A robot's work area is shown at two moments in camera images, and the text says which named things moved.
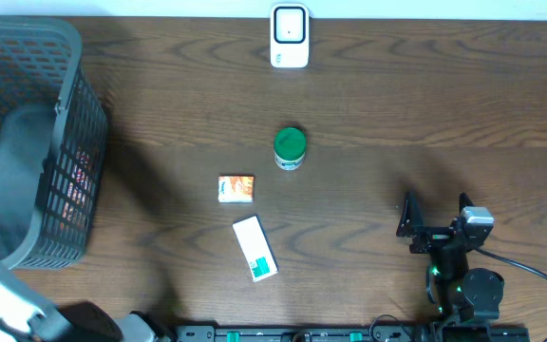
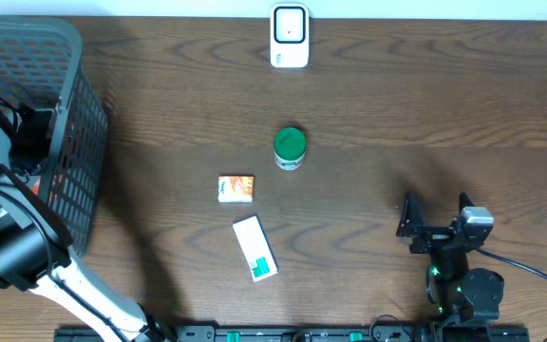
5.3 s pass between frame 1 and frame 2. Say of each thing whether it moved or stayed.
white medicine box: stayed
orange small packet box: stayed
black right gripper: stayed
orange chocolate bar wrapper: moved
